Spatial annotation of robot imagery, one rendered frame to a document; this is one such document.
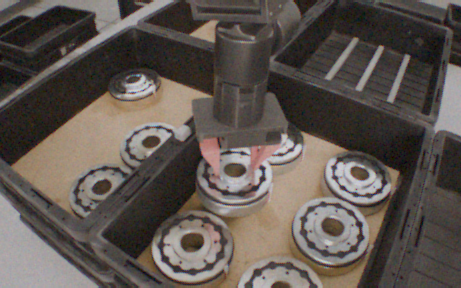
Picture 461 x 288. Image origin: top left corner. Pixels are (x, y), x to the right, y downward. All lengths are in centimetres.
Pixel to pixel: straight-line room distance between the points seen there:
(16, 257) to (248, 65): 55
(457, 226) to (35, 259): 70
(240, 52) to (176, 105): 36
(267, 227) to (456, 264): 27
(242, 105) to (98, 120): 38
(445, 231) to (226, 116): 37
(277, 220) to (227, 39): 27
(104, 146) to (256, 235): 30
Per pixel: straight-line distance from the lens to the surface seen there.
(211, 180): 47
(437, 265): 55
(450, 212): 61
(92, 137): 66
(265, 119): 40
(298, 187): 55
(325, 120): 60
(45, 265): 69
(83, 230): 41
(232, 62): 34
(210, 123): 39
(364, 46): 95
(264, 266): 44
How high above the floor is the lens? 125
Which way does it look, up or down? 45 degrees down
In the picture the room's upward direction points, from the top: straight up
